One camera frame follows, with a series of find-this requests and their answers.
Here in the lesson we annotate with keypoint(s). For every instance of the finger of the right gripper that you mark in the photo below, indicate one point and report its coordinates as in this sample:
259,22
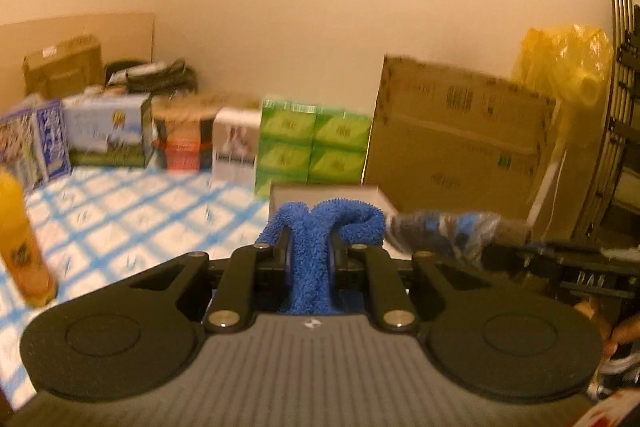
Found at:
538,259

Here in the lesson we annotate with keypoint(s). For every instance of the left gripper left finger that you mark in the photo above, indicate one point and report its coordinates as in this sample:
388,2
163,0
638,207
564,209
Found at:
256,279

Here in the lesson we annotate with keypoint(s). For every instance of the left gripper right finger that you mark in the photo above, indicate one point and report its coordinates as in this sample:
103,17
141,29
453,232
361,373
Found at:
368,270

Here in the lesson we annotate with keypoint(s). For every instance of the brown striped sock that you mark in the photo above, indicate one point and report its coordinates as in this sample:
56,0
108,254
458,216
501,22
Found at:
460,236

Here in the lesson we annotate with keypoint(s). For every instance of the blue fluffy towel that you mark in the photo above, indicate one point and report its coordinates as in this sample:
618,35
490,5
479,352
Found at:
311,293

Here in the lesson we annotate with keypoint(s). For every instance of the black metal rack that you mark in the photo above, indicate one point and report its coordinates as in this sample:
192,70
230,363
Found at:
610,215

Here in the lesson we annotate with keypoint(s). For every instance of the brown open shoe box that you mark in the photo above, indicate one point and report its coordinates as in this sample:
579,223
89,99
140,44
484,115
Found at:
314,194

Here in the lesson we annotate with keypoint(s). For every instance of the blue checked bed sheet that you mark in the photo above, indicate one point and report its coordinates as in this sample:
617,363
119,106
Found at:
99,225

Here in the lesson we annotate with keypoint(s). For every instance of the large cardboard box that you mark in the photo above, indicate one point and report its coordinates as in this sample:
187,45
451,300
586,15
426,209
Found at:
447,138

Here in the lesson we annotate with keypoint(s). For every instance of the white product box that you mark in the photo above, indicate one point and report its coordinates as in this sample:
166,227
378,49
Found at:
236,135

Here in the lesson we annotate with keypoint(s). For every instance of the green tissue pack bundle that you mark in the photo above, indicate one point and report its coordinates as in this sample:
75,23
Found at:
307,143

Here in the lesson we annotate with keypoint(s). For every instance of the orange black gift box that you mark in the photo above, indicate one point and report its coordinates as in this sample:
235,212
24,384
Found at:
184,127

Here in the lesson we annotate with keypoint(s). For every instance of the yellow plastic bag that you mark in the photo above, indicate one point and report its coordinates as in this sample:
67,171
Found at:
567,67

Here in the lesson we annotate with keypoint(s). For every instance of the cow picture milk box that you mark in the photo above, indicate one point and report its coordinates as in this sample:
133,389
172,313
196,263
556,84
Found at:
109,130

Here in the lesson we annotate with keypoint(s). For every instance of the orange juice bottle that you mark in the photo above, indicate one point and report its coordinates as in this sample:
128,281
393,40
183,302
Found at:
20,250

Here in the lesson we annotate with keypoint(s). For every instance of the blue milk carton box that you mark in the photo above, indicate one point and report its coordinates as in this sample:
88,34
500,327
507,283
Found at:
33,142

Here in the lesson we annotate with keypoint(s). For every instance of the brown cardboard box behind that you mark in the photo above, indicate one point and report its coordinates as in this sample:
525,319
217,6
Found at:
64,69

